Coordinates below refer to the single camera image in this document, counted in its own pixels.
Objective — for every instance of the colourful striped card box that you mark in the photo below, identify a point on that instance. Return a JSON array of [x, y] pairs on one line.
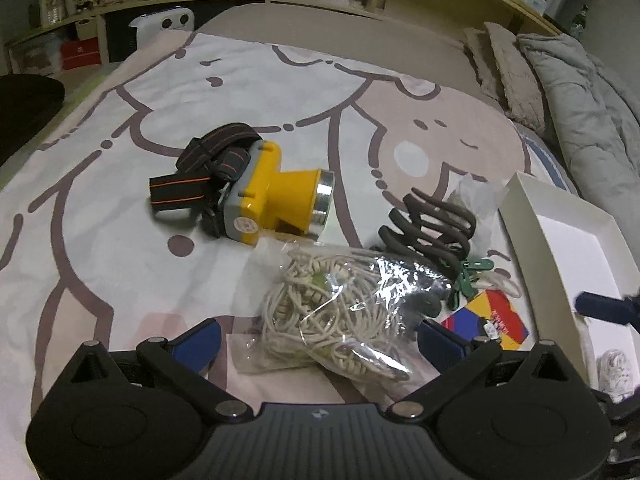
[[492, 320]]

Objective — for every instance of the beige bed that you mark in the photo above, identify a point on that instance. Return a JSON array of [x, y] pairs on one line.
[[350, 35]]

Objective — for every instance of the red box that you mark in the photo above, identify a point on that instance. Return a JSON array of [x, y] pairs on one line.
[[79, 55]]

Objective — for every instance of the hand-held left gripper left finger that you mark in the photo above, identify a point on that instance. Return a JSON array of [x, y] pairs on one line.
[[200, 344]]

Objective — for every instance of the white cardboard box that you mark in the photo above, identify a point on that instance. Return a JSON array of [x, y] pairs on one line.
[[570, 245]]

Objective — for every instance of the fluffy beige pillow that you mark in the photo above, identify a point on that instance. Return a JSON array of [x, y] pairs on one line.
[[520, 80], [480, 65]]

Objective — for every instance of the black chair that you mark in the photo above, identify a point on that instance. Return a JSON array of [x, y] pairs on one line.
[[25, 110]]

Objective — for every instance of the crumpled clear plastic bag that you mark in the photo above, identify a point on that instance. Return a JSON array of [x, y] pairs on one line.
[[480, 195]]

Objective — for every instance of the green plastic clip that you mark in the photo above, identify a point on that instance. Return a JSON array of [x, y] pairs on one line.
[[465, 280]]

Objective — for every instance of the grey duvet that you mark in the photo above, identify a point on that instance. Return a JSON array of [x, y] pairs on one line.
[[590, 120]]

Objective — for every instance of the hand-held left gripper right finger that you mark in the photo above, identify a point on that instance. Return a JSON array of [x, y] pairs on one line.
[[441, 345]]

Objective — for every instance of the white heater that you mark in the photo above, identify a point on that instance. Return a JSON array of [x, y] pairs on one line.
[[160, 25]]

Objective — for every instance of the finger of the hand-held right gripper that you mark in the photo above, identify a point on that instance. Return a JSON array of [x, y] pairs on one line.
[[625, 412], [597, 306]]

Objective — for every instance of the white bundle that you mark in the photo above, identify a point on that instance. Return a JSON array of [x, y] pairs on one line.
[[616, 372]]

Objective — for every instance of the printed cartoon blanket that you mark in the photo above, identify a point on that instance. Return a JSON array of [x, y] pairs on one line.
[[150, 270]]

